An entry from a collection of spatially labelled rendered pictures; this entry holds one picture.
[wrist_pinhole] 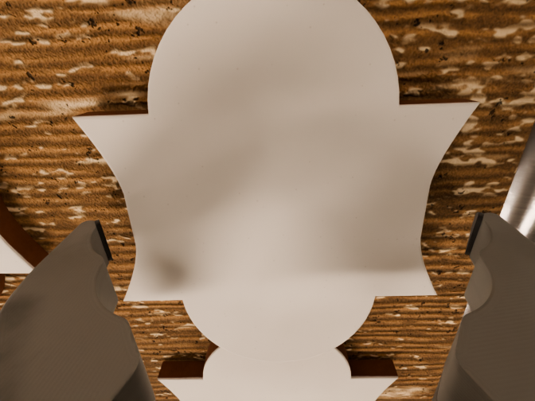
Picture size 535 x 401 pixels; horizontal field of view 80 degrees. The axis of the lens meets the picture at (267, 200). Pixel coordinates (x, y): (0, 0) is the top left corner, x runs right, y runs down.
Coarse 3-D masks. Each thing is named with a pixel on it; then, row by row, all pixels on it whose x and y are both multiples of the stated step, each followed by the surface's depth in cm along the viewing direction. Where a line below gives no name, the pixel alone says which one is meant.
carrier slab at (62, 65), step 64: (0, 0) 10; (64, 0) 10; (128, 0) 10; (384, 0) 10; (448, 0) 10; (512, 0) 10; (0, 64) 11; (64, 64) 11; (128, 64) 11; (448, 64) 10; (512, 64) 10; (0, 128) 12; (64, 128) 12; (512, 128) 11; (0, 192) 13; (64, 192) 13; (448, 192) 13; (128, 256) 14; (448, 256) 14; (128, 320) 16; (384, 320) 16; (448, 320) 16
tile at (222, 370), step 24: (216, 360) 16; (240, 360) 16; (312, 360) 16; (336, 360) 16; (360, 360) 18; (384, 360) 18; (168, 384) 17; (192, 384) 17; (216, 384) 17; (240, 384) 17; (264, 384) 17; (288, 384) 17; (312, 384) 17; (336, 384) 17; (360, 384) 17; (384, 384) 17
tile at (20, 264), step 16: (0, 208) 13; (0, 224) 13; (16, 224) 14; (0, 240) 13; (16, 240) 13; (32, 240) 14; (0, 256) 13; (16, 256) 13; (32, 256) 14; (0, 272) 14; (16, 272) 14; (0, 288) 15
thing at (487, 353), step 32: (480, 224) 10; (480, 256) 9; (512, 256) 9; (480, 288) 9; (512, 288) 8; (480, 320) 7; (512, 320) 7; (480, 352) 6; (512, 352) 6; (448, 384) 6; (480, 384) 6; (512, 384) 6
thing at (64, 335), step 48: (96, 240) 10; (48, 288) 8; (96, 288) 8; (0, 336) 7; (48, 336) 7; (96, 336) 7; (0, 384) 6; (48, 384) 6; (96, 384) 6; (144, 384) 6
